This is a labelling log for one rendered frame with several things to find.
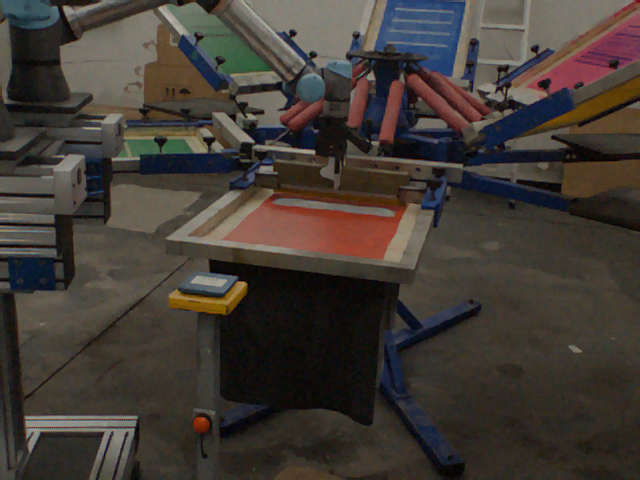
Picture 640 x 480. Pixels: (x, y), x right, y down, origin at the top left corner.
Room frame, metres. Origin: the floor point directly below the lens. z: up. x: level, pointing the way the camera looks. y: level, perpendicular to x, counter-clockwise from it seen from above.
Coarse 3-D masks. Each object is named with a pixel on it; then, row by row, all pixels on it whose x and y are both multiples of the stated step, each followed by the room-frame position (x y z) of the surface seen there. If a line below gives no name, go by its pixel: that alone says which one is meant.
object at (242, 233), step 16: (272, 208) 2.18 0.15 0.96; (288, 208) 2.19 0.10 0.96; (304, 208) 2.19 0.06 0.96; (240, 224) 2.01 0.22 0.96; (256, 224) 2.02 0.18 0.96; (224, 240) 1.88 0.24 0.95; (240, 240) 1.88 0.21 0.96; (256, 240) 1.89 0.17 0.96; (272, 240) 1.89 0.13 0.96; (288, 240) 1.90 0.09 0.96; (304, 240) 1.91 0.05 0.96
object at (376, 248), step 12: (360, 204) 2.27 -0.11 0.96; (372, 204) 2.27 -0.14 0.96; (384, 204) 2.28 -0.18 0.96; (408, 204) 2.29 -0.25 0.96; (336, 216) 2.13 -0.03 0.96; (348, 216) 2.14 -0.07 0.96; (360, 216) 2.14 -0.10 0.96; (372, 216) 2.15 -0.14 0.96; (396, 216) 2.16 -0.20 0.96; (384, 228) 2.04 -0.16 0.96; (396, 228) 2.05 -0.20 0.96; (372, 240) 1.94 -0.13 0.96; (384, 240) 1.94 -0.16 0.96; (324, 252) 1.83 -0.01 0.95; (336, 252) 1.83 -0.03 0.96; (348, 252) 1.83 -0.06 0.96; (360, 252) 1.84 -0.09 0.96; (372, 252) 1.84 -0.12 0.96; (384, 252) 1.85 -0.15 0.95
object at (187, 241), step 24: (240, 192) 2.20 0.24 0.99; (216, 216) 1.99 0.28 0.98; (432, 216) 2.07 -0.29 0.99; (168, 240) 1.76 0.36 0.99; (192, 240) 1.76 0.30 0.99; (216, 240) 1.77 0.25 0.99; (408, 240) 1.84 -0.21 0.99; (264, 264) 1.72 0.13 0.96; (288, 264) 1.70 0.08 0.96; (312, 264) 1.69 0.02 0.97; (336, 264) 1.68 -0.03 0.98; (360, 264) 1.67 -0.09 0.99; (384, 264) 1.67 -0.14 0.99; (408, 264) 1.67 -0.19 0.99
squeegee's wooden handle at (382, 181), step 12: (276, 168) 2.32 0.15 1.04; (288, 168) 2.31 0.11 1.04; (300, 168) 2.30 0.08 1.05; (312, 168) 2.29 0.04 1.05; (348, 168) 2.28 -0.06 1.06; (360, 168) 2.28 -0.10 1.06; (288, 180) 2.31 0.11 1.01; (300, 180) 2.30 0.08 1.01; (312, 180) 2.29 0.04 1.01; (324, 180) 2.29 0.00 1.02; (348, 180) 2.27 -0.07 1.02; (360, 180) 2.26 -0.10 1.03; (372, 180) 2.26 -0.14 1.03; (384, 180) 2.25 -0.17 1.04; (396, 180) 2.24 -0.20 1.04; (408, 180) 2.24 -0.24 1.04; (384, 192) 2.25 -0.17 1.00; (396, 192) 2.24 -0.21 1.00
